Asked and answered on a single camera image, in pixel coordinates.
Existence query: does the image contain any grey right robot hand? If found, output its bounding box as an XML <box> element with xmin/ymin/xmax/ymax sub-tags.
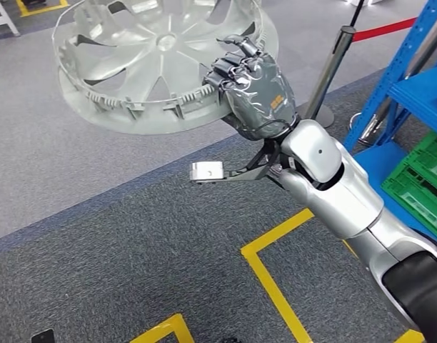
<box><xmin>203</xmin><ymin>34</ymin><xmax>298</xmax><ymax>141</ymax></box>

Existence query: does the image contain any grey plastic wheel hubcap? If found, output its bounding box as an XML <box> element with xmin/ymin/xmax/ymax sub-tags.
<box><xmin>52</xmin><ymin>0</ymin><xmax>280</xmax><ymax>136</ymax></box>

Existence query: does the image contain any blue metal shelf rack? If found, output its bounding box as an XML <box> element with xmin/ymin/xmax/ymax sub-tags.
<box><xmin>342</xmin><ymin>0</ymin><xmax>437</xmax><ymax>247</ymax></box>

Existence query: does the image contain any red barrier belt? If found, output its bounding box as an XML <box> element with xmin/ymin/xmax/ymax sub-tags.
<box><xmin>352</xmin><ymin>17</ymin><xmax>418</xmax><ymax>44</ymax></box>

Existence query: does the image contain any green plastic crate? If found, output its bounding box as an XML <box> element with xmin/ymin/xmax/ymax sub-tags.
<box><xmin>381</xmin><ymin>131</ymin><xmax>437</xmax><ymax>243</ymax></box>

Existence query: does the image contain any black flat device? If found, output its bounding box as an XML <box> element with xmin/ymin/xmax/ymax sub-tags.
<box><xmin>30</xmin><ymin>327</ymin><xmax>56</xmax><ymax>343</ymax></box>

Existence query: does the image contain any chrome stanchion post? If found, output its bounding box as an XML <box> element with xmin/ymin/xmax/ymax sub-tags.
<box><xmin>297</xmin><ymin>26</ymin><xmax>357</xmax><ymax>129</ymax></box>

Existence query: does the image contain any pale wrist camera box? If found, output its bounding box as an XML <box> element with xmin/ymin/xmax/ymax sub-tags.
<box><xmin>189</xmin><ymin>161</ymin><xmax>225</xmax><ymax>184</ymax></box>

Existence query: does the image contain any grey belt stanchion post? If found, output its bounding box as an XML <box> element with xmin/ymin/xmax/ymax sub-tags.
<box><xmin>348</xmin><ymin>19</ymin><xmax>437</xmax><ymax>149</ymax></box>

